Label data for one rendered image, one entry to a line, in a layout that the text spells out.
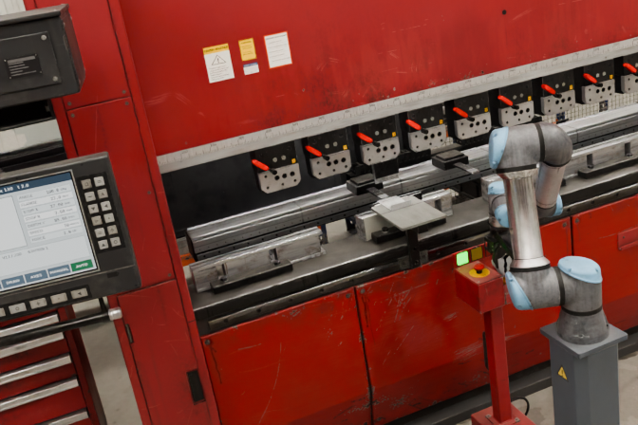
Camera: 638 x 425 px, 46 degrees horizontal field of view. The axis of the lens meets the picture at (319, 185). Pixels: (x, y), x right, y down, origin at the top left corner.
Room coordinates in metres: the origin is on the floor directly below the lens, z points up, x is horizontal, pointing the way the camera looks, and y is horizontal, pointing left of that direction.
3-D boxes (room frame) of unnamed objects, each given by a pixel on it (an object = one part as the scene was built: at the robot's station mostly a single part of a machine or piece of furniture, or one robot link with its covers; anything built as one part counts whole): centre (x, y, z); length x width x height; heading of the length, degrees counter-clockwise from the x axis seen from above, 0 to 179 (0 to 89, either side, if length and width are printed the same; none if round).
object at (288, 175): (2.55, 0.14, 1.26); 0.15 x 0.09 x 0.17; 108
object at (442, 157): (2.96, -0.60, 1.01); 0.26 x 0.12 x 0.05; 18
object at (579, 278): (1.93, -0.70, 0.94); 0.13 x 0.12 x 0.14; 85
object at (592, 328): (1.93, -0.71, 0.82); 0.15 x 0.15 x 0.10
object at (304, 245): (2.52, 0.26, 0.92); 0.50 x 0.06 x 0.10; 108
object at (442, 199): (2.70, -0.31, 0.92); 0.39 x 0.06 x 0.10; 108
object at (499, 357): (2.42, -0.56, 0.39); 0.05 x 0.05 x 0.54; 19
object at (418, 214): (2.55, -0.31, 1.00); 0.26 x 0.18 x 0.01; 18
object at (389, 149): (2.68, -0.24, 1.26); 0.15 x 0.09 x 0.17; 108
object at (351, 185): (2.83, -0.21, 1.01); 0.26 x 0.12 x 0.05; 18
